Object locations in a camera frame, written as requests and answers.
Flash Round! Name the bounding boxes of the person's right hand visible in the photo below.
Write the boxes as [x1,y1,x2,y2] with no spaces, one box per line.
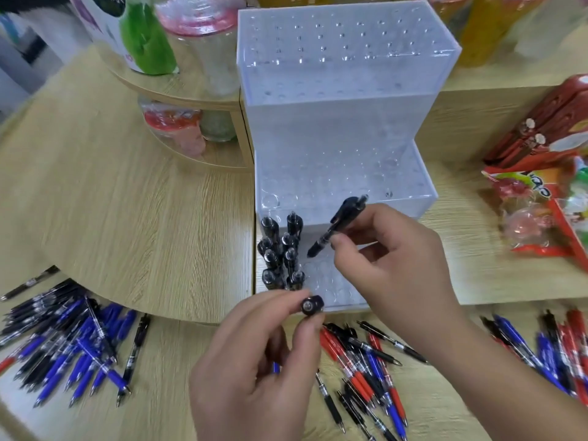
[330,202,466,350]

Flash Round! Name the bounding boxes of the person's left hand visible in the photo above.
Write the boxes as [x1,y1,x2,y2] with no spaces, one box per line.
[188,288,328,441]

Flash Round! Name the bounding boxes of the black click pen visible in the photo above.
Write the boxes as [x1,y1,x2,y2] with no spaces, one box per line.
[306,193,370,259]
[300,294,326,318]

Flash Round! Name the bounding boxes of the pile of black red pens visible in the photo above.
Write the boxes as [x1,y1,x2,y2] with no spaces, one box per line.
[314,318,431,441]

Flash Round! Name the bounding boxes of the cluster of black pens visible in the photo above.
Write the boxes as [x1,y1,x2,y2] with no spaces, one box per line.
[255,211,307,293]

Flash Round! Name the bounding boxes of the pile of red blue pens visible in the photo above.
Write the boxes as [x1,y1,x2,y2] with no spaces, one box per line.
[479,307,588,407]

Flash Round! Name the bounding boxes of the clear tiered pen holder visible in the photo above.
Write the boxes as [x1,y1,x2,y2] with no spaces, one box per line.
[235,0,463,314]

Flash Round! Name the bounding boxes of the pile of blue black pens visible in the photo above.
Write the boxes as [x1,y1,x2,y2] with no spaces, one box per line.
[0,265,153,410]

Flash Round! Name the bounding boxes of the person's right forearm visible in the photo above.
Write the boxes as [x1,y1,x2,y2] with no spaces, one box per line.
[404,303,588,441]

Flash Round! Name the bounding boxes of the jelly cup display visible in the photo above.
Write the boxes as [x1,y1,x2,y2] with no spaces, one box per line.
[255,0,553,69]

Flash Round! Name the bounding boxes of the clear bag of red candies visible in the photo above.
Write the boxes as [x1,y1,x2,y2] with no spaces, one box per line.
[481,156,588,273]

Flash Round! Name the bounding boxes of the stack of red snack packets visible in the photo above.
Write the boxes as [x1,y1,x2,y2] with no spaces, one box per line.
[482,73,588,167]

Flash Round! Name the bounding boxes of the pale green jelly cup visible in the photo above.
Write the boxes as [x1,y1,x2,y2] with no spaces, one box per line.
[199,110,238,143]

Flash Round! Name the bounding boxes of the red lid pink jelly cup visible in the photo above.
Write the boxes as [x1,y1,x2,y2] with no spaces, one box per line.
[139,99,208,157]

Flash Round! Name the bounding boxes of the wooden round tier stand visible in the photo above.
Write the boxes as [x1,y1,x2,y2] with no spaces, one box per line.
[94,40,256,170]

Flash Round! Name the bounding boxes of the clear cup with red lid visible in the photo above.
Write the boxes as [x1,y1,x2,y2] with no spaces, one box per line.
[155,0,249,98]

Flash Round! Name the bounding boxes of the purple jelly pouch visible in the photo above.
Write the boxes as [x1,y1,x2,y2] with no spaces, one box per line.
[67,0,138,69]

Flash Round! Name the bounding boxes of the background store shelf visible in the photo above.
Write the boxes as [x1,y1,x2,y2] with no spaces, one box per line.
[0,13,70,121]

